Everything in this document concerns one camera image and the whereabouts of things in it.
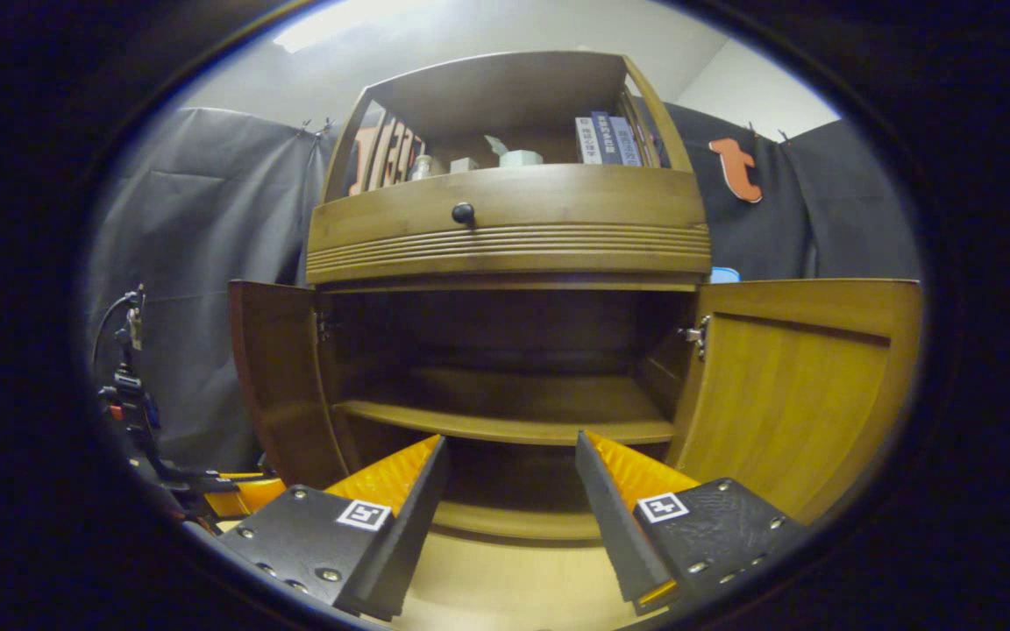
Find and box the dark blue book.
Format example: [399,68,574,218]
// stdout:
[591,110,622,166]

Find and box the wooden inner cabinet shelf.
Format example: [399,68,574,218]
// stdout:
[332,366,678,446]

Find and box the black backdrop cloth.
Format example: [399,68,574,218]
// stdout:
[84,103,922,474]

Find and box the wooden cabinet drawer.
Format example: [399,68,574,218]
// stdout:
[306,165,713,286]

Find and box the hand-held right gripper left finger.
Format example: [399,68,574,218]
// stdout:
[216,436,451,621]

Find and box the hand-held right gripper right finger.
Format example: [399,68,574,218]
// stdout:
[575,429,813,614]

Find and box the wooden shoe cabinet door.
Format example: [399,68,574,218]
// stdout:
[667,279,924,527]
[229,280,350,490]

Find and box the wooden double-door shoe cabinet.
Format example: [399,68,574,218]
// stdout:
[229,50,924,544]

